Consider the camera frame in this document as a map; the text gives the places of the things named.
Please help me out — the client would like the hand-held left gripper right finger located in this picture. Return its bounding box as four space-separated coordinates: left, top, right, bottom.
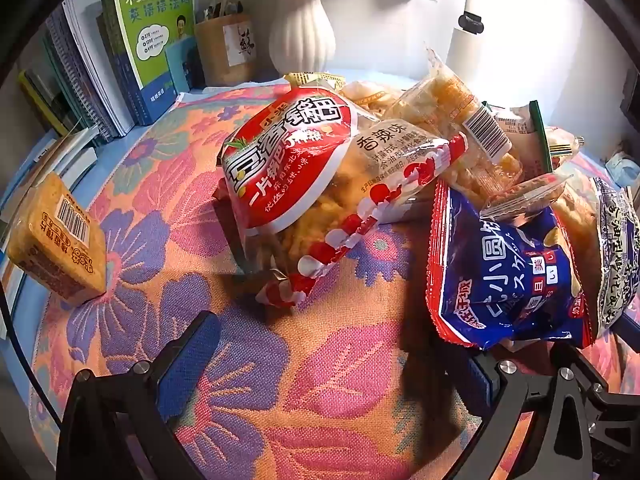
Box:
450 341 640 480

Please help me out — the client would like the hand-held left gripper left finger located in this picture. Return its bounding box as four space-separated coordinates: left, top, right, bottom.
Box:
57 310 223 480

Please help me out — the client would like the blue snack bag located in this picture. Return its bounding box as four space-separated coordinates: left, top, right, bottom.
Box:
425 180 593 351

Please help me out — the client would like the brown egg cake packet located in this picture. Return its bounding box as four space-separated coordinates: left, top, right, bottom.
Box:
6 172 108 306

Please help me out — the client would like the red white snack bag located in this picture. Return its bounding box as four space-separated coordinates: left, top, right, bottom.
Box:
217 85 468 308

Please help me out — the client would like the floral woven cloth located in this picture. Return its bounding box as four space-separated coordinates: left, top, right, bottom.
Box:
30 80 640 480

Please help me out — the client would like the clear bag black white edge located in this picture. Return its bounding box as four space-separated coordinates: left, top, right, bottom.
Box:
550 175 640 336

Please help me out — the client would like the stack of flat books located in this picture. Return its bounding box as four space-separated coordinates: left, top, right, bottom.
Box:
0 127 98 341

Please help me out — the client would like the light blue small object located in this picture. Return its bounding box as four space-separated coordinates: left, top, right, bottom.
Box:
605 152 640 186

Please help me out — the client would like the green white snack packet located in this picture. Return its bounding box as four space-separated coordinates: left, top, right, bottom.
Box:
487 100 556 173

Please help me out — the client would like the orange clear snack packet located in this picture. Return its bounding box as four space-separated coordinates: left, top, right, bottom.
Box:
390 47 523 201

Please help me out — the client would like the small light blue card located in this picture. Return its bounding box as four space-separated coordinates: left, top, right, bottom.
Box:
165 39 206 93

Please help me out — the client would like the yellow snack packet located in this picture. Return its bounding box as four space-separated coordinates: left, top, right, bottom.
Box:
284 72 346 92

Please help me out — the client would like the round crackers clear packet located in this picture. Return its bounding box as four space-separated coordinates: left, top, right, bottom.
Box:
340 80 406 121

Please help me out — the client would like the brown pen holder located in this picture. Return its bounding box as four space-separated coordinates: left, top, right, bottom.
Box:
194 12 258 88

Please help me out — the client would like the row of upright books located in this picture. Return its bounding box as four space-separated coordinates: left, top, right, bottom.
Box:
20 0 136 141

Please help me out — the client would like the white desk lamp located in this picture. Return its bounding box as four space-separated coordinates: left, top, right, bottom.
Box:
445 0 501 86

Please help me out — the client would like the green cover book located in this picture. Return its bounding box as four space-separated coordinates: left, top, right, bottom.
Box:
100 0 196 126

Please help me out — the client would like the white ribbed vase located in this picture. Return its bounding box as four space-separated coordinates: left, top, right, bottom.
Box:
267 0 337 77

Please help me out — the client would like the bundle of pens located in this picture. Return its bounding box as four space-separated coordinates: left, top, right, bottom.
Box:
197 0 251 23

